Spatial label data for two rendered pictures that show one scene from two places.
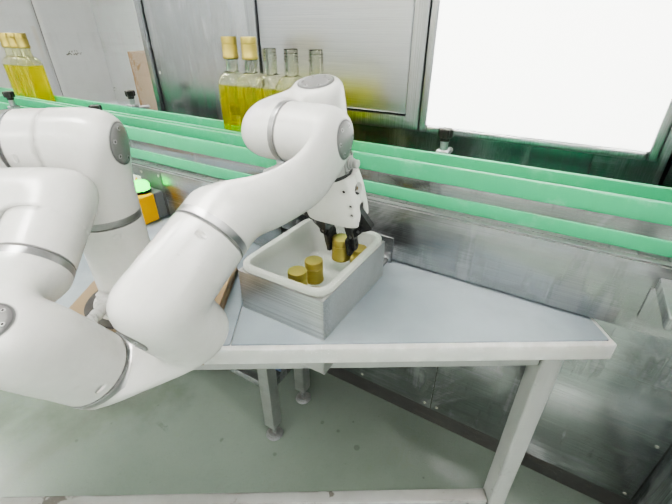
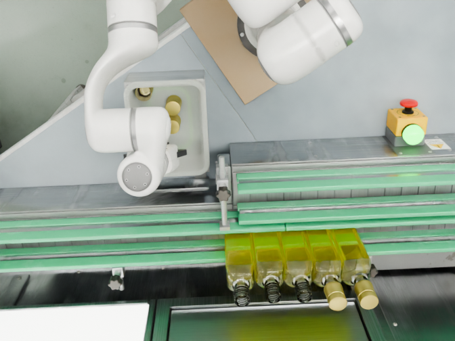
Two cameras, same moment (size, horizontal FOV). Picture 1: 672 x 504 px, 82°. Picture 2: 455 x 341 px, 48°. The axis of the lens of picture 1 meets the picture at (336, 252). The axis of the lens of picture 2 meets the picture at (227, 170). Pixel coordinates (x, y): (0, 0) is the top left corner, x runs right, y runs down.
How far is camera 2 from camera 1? 84 cm
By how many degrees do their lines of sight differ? 38
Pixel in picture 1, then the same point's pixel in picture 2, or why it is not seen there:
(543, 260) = (22, 203)
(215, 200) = (118, 37)
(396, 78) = (181, 332)
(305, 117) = (105, 122)
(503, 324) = (40, 153)
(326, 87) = (122, 170)
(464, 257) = (80, 194)
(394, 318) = not seen: hidden behind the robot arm
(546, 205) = (20, 231)
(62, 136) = (277, 32)
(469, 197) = (78, 226)
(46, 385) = not seen: outside the picture
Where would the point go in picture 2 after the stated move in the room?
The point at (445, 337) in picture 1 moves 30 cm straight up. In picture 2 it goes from (65, 120) to (22, 178)
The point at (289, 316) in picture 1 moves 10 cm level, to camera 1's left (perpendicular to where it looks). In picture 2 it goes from (157, 74) to (194, 49)
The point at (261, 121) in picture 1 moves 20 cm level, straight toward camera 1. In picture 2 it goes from (141, 114) to (43, 24)
